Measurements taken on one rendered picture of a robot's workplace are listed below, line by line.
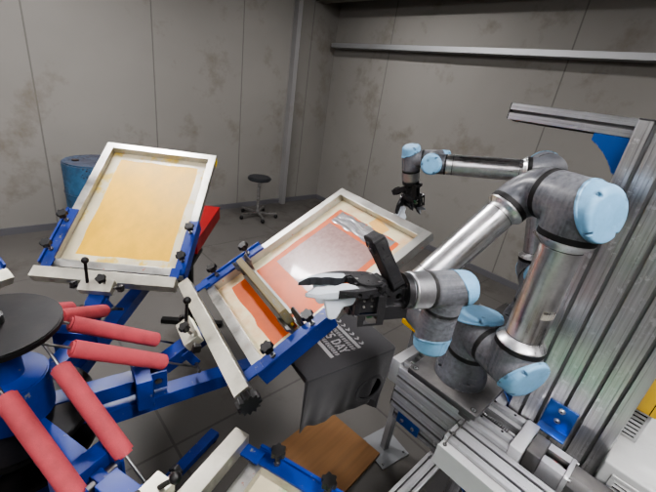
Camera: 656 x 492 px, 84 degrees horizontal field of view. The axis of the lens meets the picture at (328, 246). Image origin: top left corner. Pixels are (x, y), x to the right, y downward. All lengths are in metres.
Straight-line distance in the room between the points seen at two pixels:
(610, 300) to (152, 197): 1.92
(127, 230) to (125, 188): 0.27
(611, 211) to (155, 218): 1.79
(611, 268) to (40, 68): 5.01
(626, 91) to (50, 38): 5.73
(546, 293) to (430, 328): 0.28
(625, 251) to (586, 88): 3.79
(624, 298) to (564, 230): 0.33
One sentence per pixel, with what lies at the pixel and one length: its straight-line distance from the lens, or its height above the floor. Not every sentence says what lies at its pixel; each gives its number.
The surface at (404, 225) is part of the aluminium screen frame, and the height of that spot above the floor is 1.54.
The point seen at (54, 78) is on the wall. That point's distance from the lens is 5.13.
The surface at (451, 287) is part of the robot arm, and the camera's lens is 0.74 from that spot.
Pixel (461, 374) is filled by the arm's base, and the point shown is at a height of 1.31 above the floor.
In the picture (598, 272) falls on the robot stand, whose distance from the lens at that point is 1.12.
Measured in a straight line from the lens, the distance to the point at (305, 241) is 1.62.
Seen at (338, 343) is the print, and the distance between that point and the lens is 1.70.
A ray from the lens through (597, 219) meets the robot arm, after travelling 0.86.
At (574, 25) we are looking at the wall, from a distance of 4.97.
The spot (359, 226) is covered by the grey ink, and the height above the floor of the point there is 1.47.
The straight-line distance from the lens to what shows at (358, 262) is 1.42.
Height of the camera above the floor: 2.00
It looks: 23 degrees down
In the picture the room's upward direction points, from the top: 8 degrees clockwise
